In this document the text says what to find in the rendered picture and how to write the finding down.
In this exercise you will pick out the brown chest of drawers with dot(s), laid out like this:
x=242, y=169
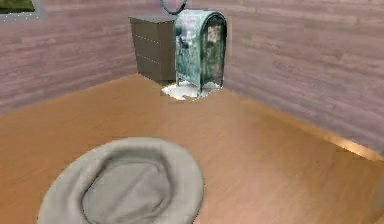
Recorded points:
x=153, y=46

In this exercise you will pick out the green arched mailbox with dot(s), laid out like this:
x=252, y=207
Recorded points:
x=200, y=46

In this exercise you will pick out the white round base patch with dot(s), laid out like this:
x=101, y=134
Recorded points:
x=180, y=91

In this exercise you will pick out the dark round wall mirror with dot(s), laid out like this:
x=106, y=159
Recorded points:
x=173, y=10

